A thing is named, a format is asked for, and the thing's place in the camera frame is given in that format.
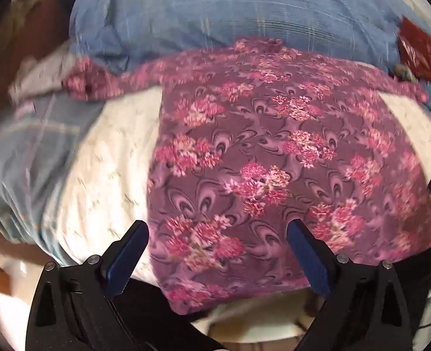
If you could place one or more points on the grey white cloth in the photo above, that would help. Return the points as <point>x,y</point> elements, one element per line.
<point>43,76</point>

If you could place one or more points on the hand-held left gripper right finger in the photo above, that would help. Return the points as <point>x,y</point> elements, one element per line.
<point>310,259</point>

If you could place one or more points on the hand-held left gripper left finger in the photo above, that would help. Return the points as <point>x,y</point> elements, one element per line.
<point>127,259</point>

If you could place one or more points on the brown wooden furniture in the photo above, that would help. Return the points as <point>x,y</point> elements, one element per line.
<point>28,25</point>

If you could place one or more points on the purple floral garment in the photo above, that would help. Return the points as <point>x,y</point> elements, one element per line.
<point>255,153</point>

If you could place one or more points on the white bed sheet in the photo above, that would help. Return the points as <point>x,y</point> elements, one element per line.
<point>109,172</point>

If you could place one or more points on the light blue checked cloth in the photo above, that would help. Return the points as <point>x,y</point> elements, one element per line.
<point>25,153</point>

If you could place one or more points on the red patterned cloth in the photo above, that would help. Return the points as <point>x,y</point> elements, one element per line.
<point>416,51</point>

